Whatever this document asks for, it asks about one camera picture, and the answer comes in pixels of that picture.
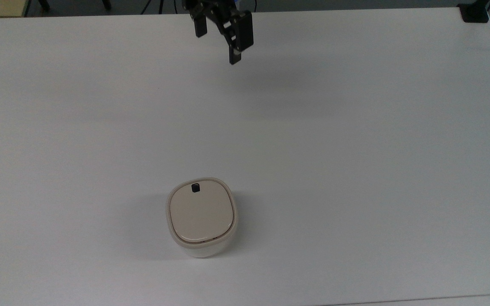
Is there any black clamped pole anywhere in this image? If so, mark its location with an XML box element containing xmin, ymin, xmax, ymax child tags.
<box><xmin>458</xmin><ymin>0</ymin><xmax>490</xmax><ymax>23</ymax></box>

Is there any beige trash bin lid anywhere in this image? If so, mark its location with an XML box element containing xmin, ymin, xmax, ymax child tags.
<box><xmin>169</xmin><ymin>180</ymin><xmax>234</xmax><ymax>243</ymax></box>

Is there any beige lidded trash bin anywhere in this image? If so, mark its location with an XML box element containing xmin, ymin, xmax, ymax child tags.
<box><xmin>166</xmin><ymin>177</ymin><xmax>238</xmax><ymax>258</ymax></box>

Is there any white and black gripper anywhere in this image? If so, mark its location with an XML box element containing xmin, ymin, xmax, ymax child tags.
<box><xmin>181</xmin><ymin>0</ymin><xmax>254</xmax><ymax>65</ymax></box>

